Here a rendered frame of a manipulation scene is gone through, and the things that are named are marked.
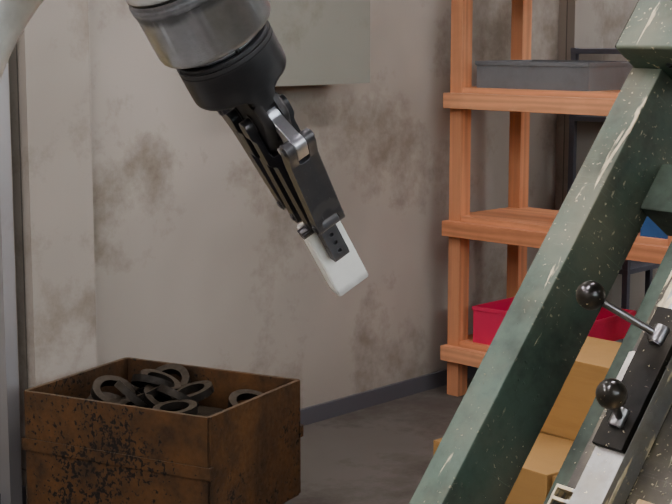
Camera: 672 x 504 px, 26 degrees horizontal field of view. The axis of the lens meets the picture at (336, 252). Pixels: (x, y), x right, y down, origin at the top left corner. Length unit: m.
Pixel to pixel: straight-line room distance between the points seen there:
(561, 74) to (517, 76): 0.26
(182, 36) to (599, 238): 1.20
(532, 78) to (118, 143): 2.14
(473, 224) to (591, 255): 5.15
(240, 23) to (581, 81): 5.94
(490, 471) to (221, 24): 1.15
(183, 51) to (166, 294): 5.26
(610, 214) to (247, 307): 4.57
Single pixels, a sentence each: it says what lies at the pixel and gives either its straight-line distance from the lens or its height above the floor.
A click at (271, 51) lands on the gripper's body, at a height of 1.84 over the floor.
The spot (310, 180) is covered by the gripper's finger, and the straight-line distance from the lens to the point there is 1.07.
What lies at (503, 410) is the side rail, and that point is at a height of 1.34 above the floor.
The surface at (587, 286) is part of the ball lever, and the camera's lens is 1.86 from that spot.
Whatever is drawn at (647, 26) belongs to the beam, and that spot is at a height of 1.86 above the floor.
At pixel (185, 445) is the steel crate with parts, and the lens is 5.09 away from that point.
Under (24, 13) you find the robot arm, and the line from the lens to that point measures 1.15.
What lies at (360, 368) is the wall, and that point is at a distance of 7.24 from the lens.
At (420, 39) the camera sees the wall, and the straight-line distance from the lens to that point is 7.40.
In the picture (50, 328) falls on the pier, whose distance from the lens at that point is 5.76.
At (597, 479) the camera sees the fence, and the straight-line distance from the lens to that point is 1.87.
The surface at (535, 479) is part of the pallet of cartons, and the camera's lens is 4.88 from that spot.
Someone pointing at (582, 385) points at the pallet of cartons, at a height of 0.63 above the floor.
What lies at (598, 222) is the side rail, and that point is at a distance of 2.11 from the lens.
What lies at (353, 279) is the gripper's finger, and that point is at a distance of 1.16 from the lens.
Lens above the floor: 1.85
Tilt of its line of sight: 9 degrees down
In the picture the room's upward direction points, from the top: straight up
